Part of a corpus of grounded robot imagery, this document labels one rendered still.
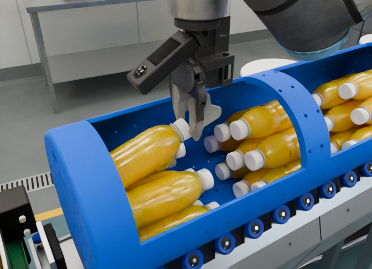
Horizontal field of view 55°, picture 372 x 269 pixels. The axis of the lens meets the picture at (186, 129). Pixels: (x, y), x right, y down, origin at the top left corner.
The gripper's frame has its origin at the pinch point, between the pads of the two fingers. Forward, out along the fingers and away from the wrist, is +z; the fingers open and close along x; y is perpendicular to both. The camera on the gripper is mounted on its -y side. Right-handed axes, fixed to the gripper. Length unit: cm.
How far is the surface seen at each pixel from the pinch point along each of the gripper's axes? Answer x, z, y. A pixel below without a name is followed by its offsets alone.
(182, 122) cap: -0.5, -2.1, -1.0
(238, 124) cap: -0.5, 2.5, 11.9
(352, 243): 10, 105, 100
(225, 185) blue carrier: 3.9, 22.3, 13.1
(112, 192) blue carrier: -9.8, -1.0, -17.8
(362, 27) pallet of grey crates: 172, 76, 317
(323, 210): -11.4, 26.5, 30.6
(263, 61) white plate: 45, 15, 61
